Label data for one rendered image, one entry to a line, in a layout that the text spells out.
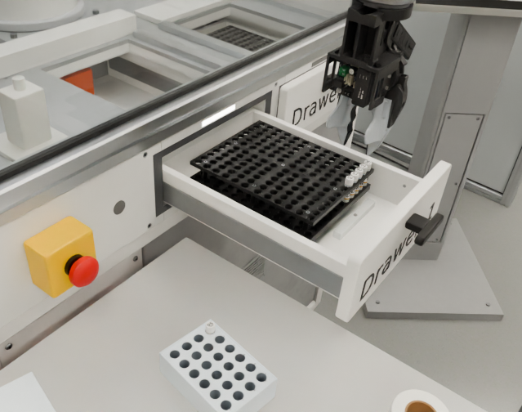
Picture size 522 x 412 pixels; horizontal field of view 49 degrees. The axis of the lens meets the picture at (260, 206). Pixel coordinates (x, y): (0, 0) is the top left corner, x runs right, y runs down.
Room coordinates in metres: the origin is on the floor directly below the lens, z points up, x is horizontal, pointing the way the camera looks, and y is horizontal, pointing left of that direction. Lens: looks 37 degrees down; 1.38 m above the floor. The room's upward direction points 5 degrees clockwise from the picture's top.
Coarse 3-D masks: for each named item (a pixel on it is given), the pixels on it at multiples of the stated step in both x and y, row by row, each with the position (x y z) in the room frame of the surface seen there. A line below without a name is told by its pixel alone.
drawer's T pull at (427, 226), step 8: (416, 216) 0.63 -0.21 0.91; (440, 216) 0.63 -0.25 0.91; (408, 224) 0.61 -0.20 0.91; (416, 224) 0.61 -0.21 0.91; (424, 224) 0.61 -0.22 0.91; (432, 224) 0.61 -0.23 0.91; (416, 232) 0.60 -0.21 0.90; (424, 232) 0.59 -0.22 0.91; (432, 232) 0.60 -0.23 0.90; (416, 240) 0.58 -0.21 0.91; (424, 240) 0.58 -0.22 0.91
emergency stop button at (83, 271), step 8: (88, 256) 0.51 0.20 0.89; (80, 264) 0.49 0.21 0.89; (88, 264) 0.50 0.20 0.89; (96, 264) 0.51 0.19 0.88; (72, 272) 0.48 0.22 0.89; (80, 272) 0.49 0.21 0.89; (88, 272) 0.49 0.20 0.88; (96, 272) 0.50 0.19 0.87; (72, 280) 0.48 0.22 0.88; (80, 280) 0.48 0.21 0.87; (88, 280) 0.49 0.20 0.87
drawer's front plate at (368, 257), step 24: (432, 168) 0.72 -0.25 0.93; (432, 192) 0.69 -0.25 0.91; (408, 216) 0.62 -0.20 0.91; (432, 216) 0.73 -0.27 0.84; (384, 240) 0.56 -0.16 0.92; (408, 240) 0.65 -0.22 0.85; (360, 264) 0.50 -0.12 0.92; (384, 264) 0.58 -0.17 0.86; (360, 288) 0.52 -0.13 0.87; (336, 312) 0.51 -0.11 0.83
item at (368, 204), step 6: (366, 204) 0.73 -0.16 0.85; (372, 204) 0.73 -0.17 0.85; (360, 210) 0.71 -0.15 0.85; (366, 210) 0.71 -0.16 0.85; (354, 216) 0.69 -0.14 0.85; (360, 216) 0.70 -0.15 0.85; (342, 222) 0.68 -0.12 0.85; (348, 222) 0.68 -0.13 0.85; (354, 222) 0.68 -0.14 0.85; (336, 228) 0.66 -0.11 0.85; (342, 228) 0.66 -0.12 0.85; (348, 228) 0.67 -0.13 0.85; (336, 234) 0.65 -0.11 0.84; (342, 234) 0.65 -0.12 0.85
